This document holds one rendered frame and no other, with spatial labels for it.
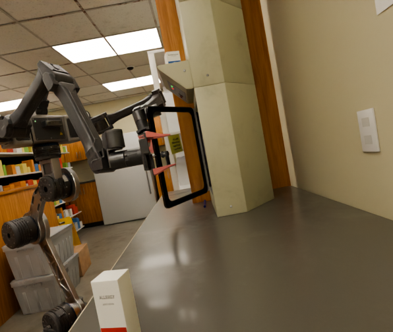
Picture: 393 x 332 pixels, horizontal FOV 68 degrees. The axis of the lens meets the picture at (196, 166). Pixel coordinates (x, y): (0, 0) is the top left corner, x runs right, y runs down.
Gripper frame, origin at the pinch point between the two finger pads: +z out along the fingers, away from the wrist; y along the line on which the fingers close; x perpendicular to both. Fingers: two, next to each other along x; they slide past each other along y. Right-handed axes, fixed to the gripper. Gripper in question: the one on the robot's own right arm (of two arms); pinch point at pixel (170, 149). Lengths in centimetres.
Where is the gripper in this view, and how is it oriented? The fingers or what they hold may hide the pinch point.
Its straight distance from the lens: 94.4
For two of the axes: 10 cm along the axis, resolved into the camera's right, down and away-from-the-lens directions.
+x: 0.0, 0.1, 10.0
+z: 9.8, -2.0, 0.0
